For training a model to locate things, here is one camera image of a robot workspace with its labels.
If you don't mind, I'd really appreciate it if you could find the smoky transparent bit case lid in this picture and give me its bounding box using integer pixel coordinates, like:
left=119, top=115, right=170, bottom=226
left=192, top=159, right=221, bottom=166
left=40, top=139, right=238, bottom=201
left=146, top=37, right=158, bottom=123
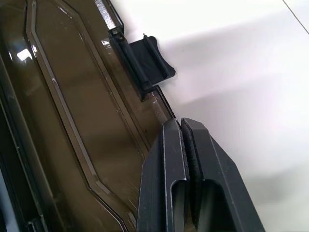
left=0, top=0, right=179, bottom=232

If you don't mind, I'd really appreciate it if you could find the black case latch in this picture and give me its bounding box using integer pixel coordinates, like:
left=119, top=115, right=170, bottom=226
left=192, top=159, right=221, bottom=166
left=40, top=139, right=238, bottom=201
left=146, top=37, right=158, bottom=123
left=109, top=33, right=176, bottom=101

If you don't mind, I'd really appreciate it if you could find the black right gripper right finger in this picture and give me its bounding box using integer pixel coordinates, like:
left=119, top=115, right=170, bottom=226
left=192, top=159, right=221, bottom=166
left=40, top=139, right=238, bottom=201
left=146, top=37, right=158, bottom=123
left=180, top=117, right=267, bottom=232

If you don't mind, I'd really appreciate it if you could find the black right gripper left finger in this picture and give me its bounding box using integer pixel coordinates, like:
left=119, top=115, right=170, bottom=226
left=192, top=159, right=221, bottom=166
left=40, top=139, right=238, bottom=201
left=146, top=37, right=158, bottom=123
left=136, top=118, right=191, bottom=232

